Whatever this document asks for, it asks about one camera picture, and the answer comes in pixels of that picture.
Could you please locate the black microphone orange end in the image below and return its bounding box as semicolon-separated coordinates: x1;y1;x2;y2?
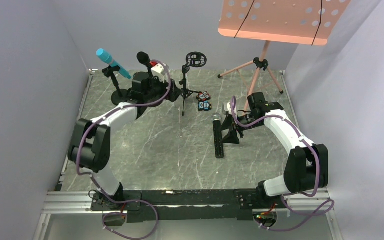
136;51;153;70

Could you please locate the black round-base mic stand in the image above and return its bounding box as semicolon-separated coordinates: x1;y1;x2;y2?
102;66;130;106

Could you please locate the black tripod shock-mount stand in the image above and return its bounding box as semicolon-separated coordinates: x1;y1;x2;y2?
179;51;207;116

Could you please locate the blue microphone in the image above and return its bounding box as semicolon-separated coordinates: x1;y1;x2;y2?
96;48;132;80

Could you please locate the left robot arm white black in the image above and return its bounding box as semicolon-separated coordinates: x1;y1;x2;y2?
67;72;181;202

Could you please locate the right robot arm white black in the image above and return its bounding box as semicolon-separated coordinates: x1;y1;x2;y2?
221;92;329;198

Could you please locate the pink music stand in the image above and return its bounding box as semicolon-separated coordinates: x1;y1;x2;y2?
218;0;350;93

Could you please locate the glitter black microphone silver head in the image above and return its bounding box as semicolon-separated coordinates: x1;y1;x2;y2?
212;113;225;159

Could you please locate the lower small colourful toy block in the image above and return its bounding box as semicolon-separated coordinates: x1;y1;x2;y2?
197;101;212;112

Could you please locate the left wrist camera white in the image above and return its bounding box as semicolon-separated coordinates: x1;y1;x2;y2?
150;60;169;80

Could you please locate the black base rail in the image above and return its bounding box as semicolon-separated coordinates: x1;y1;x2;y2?
90;188;281;223

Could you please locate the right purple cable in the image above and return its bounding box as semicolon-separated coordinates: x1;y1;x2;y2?
230;96;335;233

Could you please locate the aluminium frame rail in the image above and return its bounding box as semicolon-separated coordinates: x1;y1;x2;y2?
41;191;92;215

